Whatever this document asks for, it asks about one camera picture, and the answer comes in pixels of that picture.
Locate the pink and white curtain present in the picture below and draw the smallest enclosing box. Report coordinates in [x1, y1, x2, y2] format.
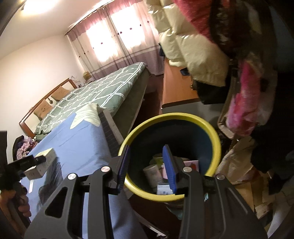
[65, 0, 164, 80]

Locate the bed with green checked quilt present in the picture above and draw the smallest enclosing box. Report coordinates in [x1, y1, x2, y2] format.
[34, 62, 152, 140]

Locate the blue star-print blanket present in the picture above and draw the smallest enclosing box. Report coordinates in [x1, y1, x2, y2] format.
[21, 103, 147, 239]

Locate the red dotted padded jacket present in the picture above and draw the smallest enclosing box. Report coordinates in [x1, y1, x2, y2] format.
[172, 0, 216, 42]

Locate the cream down jacket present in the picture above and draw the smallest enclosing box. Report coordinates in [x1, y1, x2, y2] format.
[145, 0, 230, 86]

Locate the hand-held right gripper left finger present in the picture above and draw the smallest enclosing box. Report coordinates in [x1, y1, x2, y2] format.
[24, 145, 131, 239]

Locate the yellow-rimmed blue trash bin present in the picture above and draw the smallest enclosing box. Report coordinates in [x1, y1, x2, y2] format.
[118, 113, 222, 203]

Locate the black bag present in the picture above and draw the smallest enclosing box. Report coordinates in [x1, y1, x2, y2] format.
[195, 80, 230, 105]

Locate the crumpled brown paper bag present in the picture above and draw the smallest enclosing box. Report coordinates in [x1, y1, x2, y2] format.
[216, 135, 276, 221]

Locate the pink floral bag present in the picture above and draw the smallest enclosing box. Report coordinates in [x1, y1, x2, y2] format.
[217, 60, 276, 138]

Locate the wooden low cabinet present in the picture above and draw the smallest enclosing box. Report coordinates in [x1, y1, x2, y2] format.
[161, 57, 202, 111]

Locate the person's left hand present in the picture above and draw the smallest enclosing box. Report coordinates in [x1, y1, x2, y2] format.
[0, 184, 31, 219]

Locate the black coat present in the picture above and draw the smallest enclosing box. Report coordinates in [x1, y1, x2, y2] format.
[250, 0, 294, 184]

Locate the pile of dark floral clothes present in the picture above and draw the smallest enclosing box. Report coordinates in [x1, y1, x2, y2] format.
[12, 135, 38, 160]

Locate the white paper cup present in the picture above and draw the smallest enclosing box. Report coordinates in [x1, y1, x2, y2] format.
[143, 164, 162, 188]

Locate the wooden bed headboard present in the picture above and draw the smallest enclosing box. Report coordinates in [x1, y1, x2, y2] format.
[19, 78, 78, 137]

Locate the white cardboard box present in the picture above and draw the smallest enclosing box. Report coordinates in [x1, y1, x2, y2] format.
[24, 148, 57, 180]

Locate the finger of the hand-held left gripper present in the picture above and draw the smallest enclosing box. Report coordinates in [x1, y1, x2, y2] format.
[7, 155, 46, 177]

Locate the brown pillow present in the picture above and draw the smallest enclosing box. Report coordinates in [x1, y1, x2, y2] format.
[51, 86, 70, 100]
[33, 99, 52, 119]

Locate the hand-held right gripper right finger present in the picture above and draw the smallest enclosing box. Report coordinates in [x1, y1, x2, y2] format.
[162, 144, 268, 239]

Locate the pink milk carton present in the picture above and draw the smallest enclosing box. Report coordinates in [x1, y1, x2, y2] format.
[184, 160, 200, 176]

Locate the leopard print scarf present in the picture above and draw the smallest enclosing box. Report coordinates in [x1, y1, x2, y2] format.
[209, 0, 260, 60]

